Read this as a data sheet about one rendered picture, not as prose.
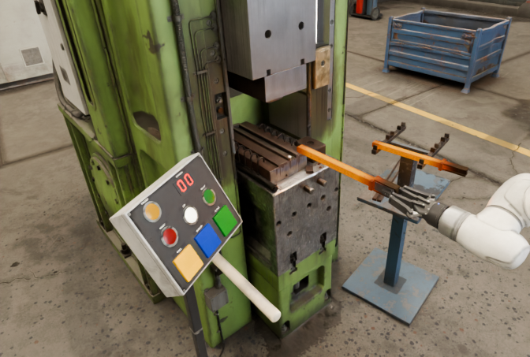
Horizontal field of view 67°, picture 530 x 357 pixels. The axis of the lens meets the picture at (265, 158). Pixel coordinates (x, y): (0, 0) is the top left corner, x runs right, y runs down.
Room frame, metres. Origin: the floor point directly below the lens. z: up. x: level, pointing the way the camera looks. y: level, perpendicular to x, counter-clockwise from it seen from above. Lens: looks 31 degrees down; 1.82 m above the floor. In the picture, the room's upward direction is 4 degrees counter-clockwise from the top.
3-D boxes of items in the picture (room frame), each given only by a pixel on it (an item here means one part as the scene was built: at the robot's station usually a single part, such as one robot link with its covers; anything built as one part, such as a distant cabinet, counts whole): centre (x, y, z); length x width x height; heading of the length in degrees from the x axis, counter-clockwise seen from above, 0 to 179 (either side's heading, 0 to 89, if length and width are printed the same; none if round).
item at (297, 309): (1.59, -0.01, 0.23); 0.55 x 0.37 x 0.47; 37
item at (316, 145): (1.54, -0.20, 0.95); 0.12 x 0.08 x 0.06; 37
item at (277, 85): (1.55, 0.03, 1.32); 0.42 x 0.20 x 0.10; 37
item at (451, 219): (0.86, -0.52, 1.06); 0.09 x 0.06 x 0.09; 127
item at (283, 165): (1.55, 0.03, 0.96); 0.42 x 0.20 x 0.09; 37
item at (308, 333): (1.34, -0.12, 0.01); 0.58 x 0.39 x 0.01; 127
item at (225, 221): (1.00, 0.14, 1.01); 0.07 x 0.05 x 0.07; 152
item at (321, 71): (1.67, -0.27, 1.27); 0.09 x 0.02 x 0.17; 127
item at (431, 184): (1.58, -0.67, 0.66); 0.40 x 0.30 x 0.02; 137
